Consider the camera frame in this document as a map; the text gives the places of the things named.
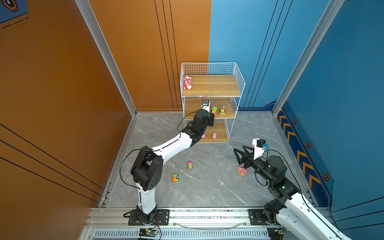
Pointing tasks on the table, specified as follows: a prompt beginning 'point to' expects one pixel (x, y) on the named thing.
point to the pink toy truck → (190, 165)
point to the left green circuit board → (147, 232)
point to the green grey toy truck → (222, 110)
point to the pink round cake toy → (241, 171)
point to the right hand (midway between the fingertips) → (237, 149)
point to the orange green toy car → (175, 178)
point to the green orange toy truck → (214, 110)
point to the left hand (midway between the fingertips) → (210, 109)
